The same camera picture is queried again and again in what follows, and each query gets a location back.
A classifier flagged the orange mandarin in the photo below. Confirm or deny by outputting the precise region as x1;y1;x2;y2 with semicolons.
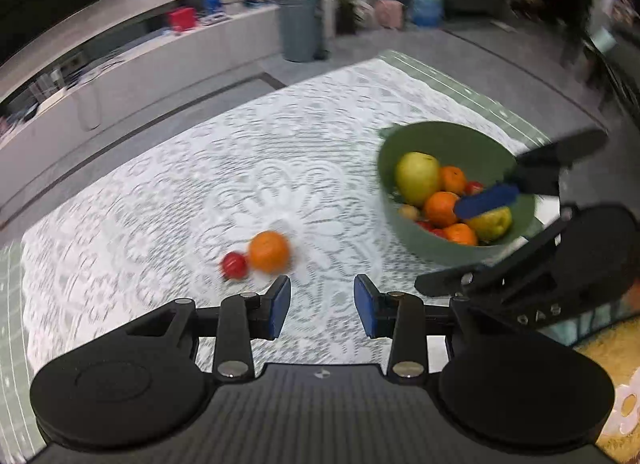
439;166;468;196
247;231;291;274
442;222;478;246
423;191;459;228

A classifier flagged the green yellow apple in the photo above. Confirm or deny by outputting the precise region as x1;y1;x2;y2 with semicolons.
464;207;513;243

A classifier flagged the red green apple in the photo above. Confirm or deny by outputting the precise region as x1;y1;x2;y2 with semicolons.
395;152;442;207

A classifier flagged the brown kiwi fruit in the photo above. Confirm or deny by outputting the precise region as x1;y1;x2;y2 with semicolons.
398;204;421;222

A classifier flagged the green colander bowl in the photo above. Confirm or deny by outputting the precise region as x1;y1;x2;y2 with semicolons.
376;121;541;267

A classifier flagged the red cherry tomato with stem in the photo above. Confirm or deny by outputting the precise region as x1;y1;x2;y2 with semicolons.
220;251;248;280

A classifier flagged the orange mandarin by tomato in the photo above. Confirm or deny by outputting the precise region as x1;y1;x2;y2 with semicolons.
247;231;291;274

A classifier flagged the white lace tablecloth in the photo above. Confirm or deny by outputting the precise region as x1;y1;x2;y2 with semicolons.
19;57;551;375

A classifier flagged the pink small heater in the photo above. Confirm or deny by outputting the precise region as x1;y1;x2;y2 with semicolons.
374;0;405;30

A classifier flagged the white plastic bag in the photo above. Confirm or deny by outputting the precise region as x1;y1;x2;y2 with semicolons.
354;0;378;29

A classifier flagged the grey pedal trash bin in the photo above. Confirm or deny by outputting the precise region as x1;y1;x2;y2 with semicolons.
278;0;323;63

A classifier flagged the white marble tv console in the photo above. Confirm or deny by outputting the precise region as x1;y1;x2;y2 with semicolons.
0;0;336;209

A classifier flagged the green grid table mat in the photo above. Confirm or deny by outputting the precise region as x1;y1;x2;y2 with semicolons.
0;48;557;460

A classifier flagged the red box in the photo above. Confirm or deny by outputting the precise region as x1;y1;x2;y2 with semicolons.
167;6;198;32

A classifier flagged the black hanging cable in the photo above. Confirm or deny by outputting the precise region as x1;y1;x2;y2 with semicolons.
71;85;104;133

